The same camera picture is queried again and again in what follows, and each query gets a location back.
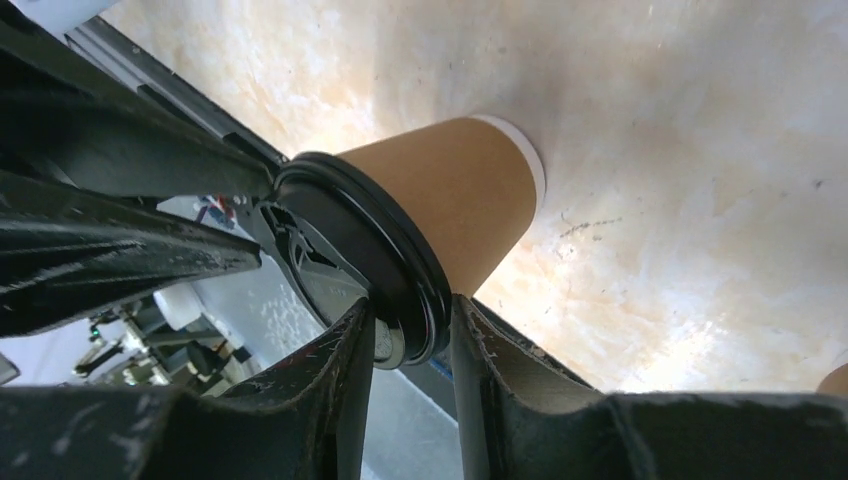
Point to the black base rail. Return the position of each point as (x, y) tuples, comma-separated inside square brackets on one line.
[(128, 63)]

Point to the brown paper coffee cup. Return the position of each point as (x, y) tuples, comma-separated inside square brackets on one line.
[(835, 383)]

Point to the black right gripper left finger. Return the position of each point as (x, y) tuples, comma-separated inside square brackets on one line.
[(302, 418)]

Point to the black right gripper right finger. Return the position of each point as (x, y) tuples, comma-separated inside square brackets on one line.
[(521, 416)]

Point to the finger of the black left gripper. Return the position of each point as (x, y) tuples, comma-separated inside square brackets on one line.
[(67, 253), (63, 113)]

